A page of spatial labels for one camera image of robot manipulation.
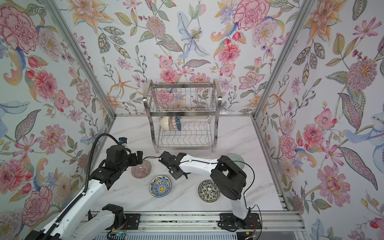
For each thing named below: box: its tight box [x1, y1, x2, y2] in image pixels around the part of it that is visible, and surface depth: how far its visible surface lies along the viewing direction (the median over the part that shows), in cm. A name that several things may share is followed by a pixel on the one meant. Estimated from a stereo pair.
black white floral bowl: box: [198, 179, 221, 203], surface depth 84 cm
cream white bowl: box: [160, 116, 170, 131], surface depth 103 cm
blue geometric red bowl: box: [170, 116, 182, 131], surface depth 103 cm
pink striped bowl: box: [131, 160, 152, 179], surface depth 91 cm
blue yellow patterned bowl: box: [149, 175, 172, 198], surface depth 86 cm
